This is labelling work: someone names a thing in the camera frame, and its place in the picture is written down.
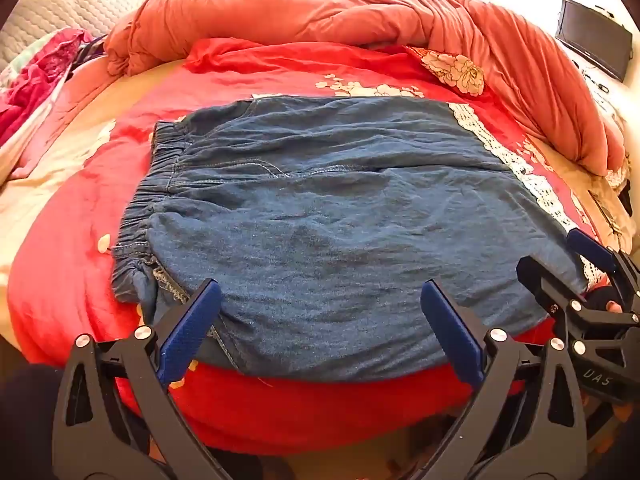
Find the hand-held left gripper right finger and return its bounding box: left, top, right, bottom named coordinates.
left=420, top=278, right=588, bottom=480

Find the red floral blanket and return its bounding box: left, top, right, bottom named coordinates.
left=7, top=37, right=601, bottom=456

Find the person's right hand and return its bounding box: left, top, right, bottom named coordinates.
left=589, top=286, right=624, bottom=314

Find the black flat screen television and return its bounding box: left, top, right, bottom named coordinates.
left=555, top=0, right=633, bottom=83

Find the pink crumpled cloth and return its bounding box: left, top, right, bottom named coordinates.
left=0, top=27, right=96, bottom=146

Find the red floral pillow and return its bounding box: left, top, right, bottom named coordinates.
left=405, top=45, right=486, bottom=97

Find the coral pink quilt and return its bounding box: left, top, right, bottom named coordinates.
left=102, top=0, right=628, bottom=176

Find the blue denim pants lace trim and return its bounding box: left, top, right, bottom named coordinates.
left=111, top=96, right=608, bottom=383

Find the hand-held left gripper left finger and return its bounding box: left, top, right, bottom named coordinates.
left=52, top=278, right=223, bottom=480

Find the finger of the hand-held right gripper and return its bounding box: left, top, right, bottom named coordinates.
left=516, top=255, right=626, bottom=328
left=566, top=228, right=640, bottom=313

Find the white quilted headboard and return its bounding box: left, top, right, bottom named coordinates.
left=0, top=0, right=161, bottom=71

